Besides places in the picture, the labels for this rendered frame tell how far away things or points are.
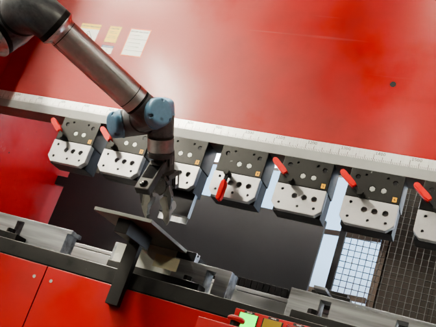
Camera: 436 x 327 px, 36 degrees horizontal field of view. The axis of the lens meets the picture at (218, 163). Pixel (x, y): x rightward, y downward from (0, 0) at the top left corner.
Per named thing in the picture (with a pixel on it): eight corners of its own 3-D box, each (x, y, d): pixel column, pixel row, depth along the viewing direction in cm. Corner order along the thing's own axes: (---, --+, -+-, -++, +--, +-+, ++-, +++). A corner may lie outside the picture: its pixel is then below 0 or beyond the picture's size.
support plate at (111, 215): (93, 209, 181) (95, 205, 181) (133, 240, 203) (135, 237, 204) (150, 222, 174) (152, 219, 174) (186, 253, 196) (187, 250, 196)
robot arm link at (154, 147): (165, 142, 185) (140, 137, 188) (165, 158, 186) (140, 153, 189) (178, 136, 191) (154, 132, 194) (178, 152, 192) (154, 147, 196)
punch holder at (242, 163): (206, 193, 199) (223, 144, 205) (215, 203, 206) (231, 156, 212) (252, 202, 193) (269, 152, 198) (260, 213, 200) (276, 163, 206)
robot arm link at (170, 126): (139, 97, 186) (165, 95, 191) (139, 135, 190) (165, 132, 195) (154, 103, 180) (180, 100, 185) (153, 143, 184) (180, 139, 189)
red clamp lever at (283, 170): (275, 154, 193) (294, 178, 188) (278, 160, 196) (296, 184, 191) (270, 157, 193) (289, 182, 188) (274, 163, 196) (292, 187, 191)
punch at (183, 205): (156, 216, 205) (167, 188, 208) (158, 218, 207) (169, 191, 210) (185, 223, 201) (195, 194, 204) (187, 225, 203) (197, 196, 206)
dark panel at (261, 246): (30, 263, 273) (71, 167, 287) (33, 265, 275) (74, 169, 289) (292, 340, 228) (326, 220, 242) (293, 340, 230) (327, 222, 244)
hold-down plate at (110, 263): (104, 268, 195) (108, 258, 196) (112, 273, 199) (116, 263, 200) (196, 294, 183) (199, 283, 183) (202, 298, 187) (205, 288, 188)
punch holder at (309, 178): (268, 206, 191) (285, 154, 196) (276, 217, 198) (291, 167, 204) (319, 217, 185) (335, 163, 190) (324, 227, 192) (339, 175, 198)
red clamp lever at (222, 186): (213, 198, 193) (224, 167, 196) (217, 203, 197) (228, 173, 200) (218, 199, 192) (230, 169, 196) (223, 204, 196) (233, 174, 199)
